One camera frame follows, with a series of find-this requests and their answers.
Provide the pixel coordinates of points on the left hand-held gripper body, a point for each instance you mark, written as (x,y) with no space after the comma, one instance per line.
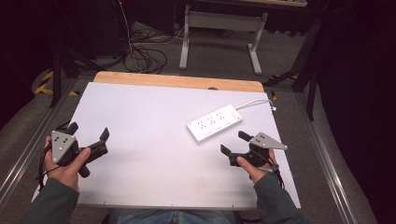
(62,144)

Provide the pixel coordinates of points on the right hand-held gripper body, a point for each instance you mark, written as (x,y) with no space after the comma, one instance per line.
(267,141)

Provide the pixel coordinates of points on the person's left hand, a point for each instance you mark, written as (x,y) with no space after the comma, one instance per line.
(63,174)

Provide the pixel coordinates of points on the person's right hand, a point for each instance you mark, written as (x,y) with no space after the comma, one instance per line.
(258,174)

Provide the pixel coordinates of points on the white power strip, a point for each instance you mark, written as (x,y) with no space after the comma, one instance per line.
(214,122)

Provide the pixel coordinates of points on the white board sheet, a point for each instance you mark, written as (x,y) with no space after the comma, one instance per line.
(149,149)

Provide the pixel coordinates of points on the yellow black hazard tape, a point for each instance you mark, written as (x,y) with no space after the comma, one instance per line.
(43,88)

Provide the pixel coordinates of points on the black metal stand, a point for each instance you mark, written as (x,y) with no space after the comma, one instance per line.
(309,93)
(56,77)

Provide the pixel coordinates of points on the wooden table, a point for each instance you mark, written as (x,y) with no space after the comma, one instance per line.
(174,81)

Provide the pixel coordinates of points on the person's legs in jeans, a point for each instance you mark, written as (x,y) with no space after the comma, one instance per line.
(171,217)

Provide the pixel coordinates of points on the dark curtain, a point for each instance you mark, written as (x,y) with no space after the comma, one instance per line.
(21,56)
(358,109)

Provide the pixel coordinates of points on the metal floor rail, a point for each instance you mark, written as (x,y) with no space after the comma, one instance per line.
(34,141)
(327,165)

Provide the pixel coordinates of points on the white metal desk frame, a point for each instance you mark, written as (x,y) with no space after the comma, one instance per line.
(224,20)

